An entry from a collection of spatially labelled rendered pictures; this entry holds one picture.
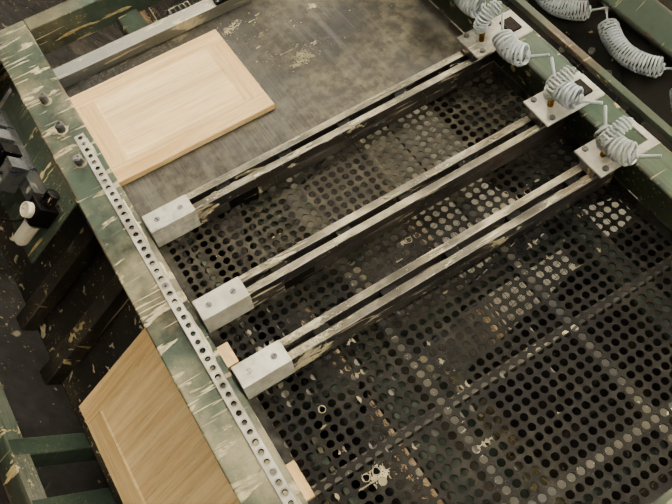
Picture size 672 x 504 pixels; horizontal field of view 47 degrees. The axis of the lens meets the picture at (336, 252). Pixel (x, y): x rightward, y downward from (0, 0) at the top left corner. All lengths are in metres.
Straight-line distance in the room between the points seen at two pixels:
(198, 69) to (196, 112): 0.17
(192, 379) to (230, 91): 0.90
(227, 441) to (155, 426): 0.53
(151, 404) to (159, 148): 0.71
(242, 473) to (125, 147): 1.00
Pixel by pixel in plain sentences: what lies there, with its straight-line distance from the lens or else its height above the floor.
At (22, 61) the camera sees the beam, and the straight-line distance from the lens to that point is 2.54.
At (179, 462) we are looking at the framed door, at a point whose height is 0.50.
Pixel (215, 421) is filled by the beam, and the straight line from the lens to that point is 1.74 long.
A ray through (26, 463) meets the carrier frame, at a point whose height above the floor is 0.18.
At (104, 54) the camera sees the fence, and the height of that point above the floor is 1.03.
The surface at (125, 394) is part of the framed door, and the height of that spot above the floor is 0.43.
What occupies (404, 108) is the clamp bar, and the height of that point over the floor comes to 1.52.
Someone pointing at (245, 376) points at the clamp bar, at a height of 0.94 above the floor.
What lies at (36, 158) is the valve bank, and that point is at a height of 0.76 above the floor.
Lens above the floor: 1.84
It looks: 20 degrees down
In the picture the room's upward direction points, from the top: 43 degrees clockwise
